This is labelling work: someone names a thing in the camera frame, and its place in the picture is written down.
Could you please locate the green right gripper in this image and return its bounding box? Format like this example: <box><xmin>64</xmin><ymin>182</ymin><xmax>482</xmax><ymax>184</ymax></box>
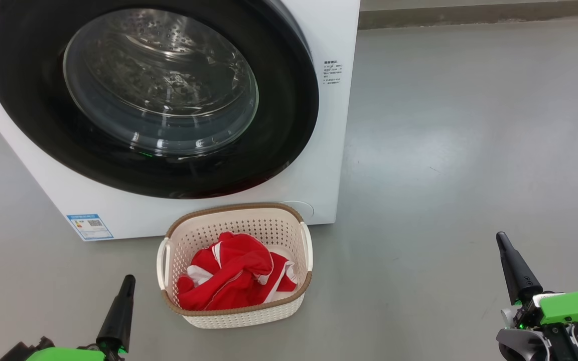
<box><xmin>496</xmin><ymin>232</ymin><xmax>578</xmax><ymax>361</ymax></box>

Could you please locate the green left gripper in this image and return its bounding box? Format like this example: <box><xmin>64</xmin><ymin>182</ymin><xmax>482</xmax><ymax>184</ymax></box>
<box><xmin>0</xmin><ymin>274</ymin><xmax>136</xmax><ymax>361</ymax></box>

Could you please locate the red and white garment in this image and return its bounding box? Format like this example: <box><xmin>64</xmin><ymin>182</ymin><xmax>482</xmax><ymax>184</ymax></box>
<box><xmin>177</xmin><ymin>231</ymin><xmax>299</xmax><ymax>312</ymax></box>

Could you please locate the dark washing machine door with glass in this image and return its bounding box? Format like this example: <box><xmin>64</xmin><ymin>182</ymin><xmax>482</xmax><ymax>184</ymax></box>
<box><xmin>0</xmin><ymin>0</ymin><xmax>320</xmax><ymax>200</ymax></box>

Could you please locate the cream perforated laundry basket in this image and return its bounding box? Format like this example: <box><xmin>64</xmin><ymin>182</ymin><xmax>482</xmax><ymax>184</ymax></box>
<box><xmin>156</xmin><ymin>203</ymin><xmax>314</xmax><ymax>330</ymax></box>

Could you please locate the white front-load washing machine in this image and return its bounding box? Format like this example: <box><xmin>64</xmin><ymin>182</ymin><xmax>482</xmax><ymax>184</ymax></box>
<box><xmin>0</xmin><ymin>0</ymin><xmax>361</xmax><ymax>242</ymax></box>

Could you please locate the blue energy label sticker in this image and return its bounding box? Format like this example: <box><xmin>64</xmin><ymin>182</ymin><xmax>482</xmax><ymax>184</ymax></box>
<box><xmin>66</xmin><ymin>214</ymin><xmax>114</xmax><ymax>242</ymax></box>

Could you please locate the grey skirting board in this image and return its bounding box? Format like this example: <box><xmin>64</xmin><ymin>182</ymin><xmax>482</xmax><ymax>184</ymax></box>
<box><xmin>359</xmin><ymin>0</ymin><xmax>578</xmax><ymax>30</ymax></box>

